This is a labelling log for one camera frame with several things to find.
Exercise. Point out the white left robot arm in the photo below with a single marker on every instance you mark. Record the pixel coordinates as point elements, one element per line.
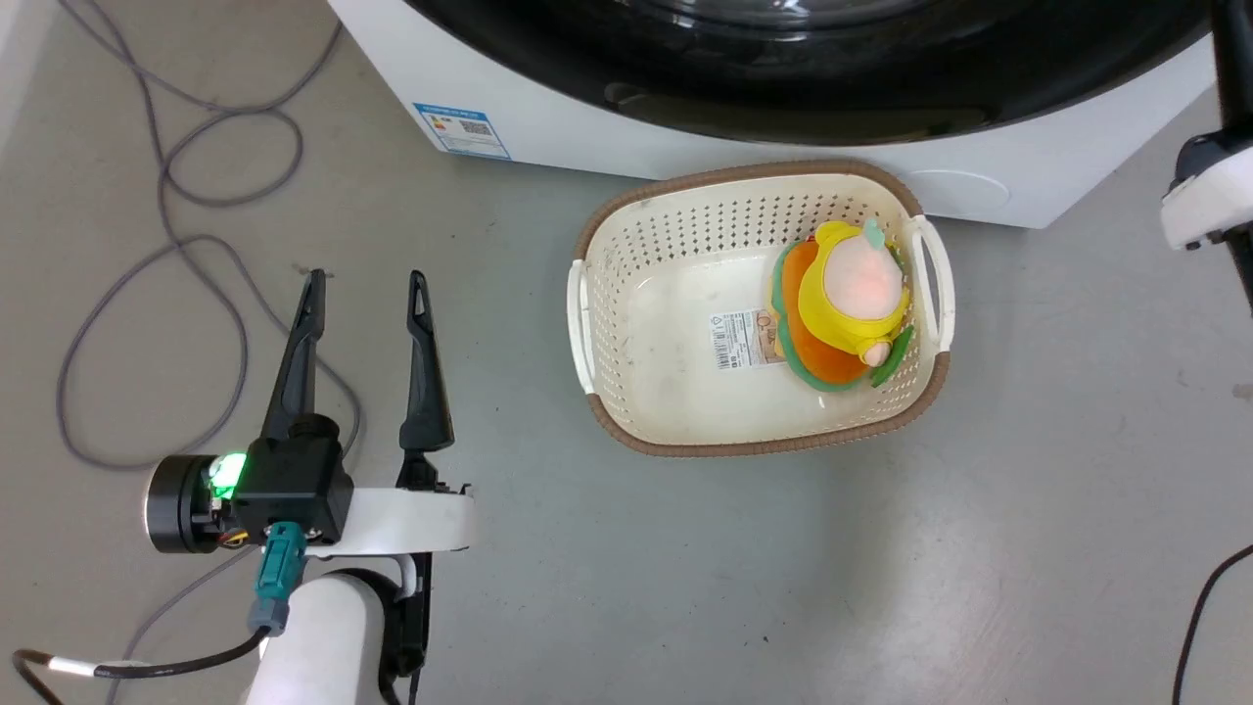
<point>323,641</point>

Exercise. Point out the white barcode label sticker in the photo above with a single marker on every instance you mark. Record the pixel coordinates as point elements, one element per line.
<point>741,339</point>

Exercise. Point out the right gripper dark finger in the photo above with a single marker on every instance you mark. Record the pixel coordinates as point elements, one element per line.
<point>1235,59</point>

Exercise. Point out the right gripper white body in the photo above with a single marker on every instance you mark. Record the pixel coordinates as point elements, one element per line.
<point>1214,201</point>

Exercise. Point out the white front-load washing machine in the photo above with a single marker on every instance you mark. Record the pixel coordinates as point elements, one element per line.
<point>548,108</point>

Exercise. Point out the cream laundry basket brown rim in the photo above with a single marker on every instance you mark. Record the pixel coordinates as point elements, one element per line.
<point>675,382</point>

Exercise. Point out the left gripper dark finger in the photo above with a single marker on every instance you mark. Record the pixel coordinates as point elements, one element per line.
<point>301,362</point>
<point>425,392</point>

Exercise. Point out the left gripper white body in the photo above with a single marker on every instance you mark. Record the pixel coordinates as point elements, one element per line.
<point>411,521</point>

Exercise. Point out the yellow orange plush toy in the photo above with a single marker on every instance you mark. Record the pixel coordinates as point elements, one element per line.
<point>842,313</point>

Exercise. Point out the round white filter cover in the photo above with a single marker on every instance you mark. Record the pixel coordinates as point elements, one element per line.
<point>954,193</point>

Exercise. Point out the black round washing machine door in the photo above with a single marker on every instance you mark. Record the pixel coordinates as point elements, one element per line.
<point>783,83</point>

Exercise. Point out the blue white energy label sticker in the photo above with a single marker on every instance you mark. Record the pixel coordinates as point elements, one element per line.
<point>462,130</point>

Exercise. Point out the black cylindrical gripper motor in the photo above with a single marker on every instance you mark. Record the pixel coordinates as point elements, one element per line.
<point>176,504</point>

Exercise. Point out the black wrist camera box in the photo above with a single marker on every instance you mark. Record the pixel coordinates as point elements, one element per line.
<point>294,485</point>

